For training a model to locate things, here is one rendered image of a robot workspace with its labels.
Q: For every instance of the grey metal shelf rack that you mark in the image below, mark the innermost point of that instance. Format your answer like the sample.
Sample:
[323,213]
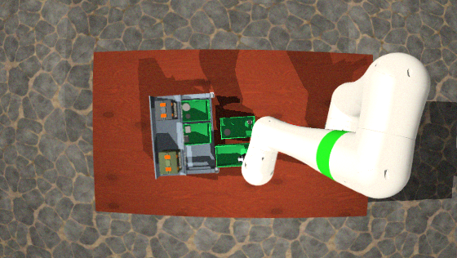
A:
[166,134]

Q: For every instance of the olive green tool case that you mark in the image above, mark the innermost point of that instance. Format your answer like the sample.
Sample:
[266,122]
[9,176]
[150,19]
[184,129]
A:
[170,161]

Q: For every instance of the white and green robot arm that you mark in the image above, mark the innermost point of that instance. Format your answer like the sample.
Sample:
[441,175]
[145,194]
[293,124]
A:
[388,101]

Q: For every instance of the green bin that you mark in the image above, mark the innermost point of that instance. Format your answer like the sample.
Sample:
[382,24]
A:
[200,110]
[200,133]
[238,126]
[227,155]

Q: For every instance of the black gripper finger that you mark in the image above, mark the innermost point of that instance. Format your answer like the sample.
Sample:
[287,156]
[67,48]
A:
[240,158]

